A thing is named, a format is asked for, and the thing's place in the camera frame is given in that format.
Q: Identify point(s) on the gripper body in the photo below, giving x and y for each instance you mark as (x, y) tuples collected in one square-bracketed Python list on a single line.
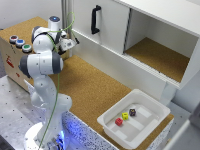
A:
[(67, 43)]

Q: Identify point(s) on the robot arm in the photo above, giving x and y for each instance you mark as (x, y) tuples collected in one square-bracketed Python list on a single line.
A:
[(41, 63)]

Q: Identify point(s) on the green button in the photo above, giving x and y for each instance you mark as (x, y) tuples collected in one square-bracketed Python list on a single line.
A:
[(26, 47)]

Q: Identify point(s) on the white sliding door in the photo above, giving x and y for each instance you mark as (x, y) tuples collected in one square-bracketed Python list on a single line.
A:
[(106, 25)]

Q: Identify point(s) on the blue button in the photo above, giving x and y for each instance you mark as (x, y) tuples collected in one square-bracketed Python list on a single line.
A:
[(20, 42)]

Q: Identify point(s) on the red button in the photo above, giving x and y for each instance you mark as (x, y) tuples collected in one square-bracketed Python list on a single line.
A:
[(13, 39)]

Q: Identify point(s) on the white cabinet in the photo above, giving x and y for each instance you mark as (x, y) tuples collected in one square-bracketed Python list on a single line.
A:
[(156, 50)]

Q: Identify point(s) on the yellow block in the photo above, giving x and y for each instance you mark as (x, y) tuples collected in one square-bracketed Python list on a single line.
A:
[(125, 116)]

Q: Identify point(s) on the pink block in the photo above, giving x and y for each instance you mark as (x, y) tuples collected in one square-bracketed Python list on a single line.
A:
[(118, 121)]

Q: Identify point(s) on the purple block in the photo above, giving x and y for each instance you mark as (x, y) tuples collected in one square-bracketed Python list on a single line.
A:
[(132, 112)]

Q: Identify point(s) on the white plastic box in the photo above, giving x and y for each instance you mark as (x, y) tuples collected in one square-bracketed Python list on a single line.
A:
[(133, 118)]

